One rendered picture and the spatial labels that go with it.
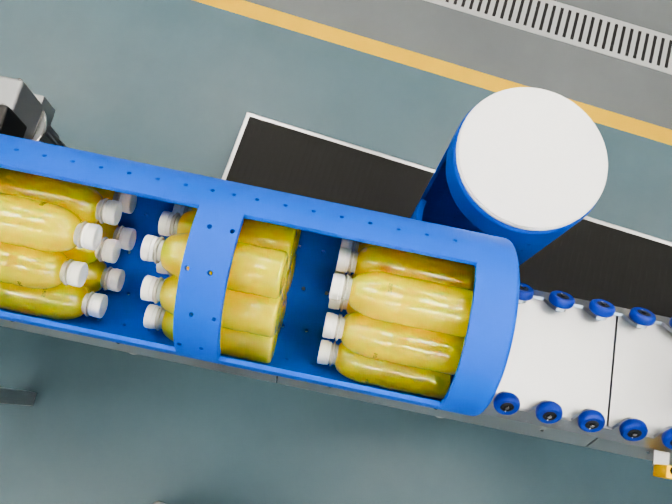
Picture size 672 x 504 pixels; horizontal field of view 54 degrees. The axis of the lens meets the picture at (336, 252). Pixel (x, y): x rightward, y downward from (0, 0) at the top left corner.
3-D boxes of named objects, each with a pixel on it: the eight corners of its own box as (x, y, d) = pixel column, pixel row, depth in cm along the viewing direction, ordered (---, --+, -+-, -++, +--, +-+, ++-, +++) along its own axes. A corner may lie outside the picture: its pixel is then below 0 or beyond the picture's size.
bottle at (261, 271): (284, 285, 104) (161, 259, 104) (291, 244, 100) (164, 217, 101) (276, 308, 97) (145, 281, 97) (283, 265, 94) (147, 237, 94)
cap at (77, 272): (73, 255, 102) (85, 258, 102) (79, 268, 105) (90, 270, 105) (63, 277, 100) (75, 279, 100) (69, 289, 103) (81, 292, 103)
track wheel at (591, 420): (610, 420, 113) (608, 411, 115) (584, 415, 113) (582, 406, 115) (599, 437, 116) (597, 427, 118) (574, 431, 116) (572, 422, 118)
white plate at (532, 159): (514, 58, 125) (512, 62, 126) (426, 164, 118) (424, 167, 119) (637, 147, 121) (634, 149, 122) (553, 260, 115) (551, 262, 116)
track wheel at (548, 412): (567, 411, 113) (565, 402, 115) (541, 406, 113) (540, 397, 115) (557, 428, 116) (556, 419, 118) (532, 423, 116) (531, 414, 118)
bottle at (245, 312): (286, 285, 105) (164, 260, 105) (279, 301, 98) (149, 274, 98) (278, 327, 107) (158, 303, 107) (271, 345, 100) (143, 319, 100)
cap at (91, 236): (90, 242, 102) (102, 245, 102) (79, 252, 98) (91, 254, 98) (92, 219, 100) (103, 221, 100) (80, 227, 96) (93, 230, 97)
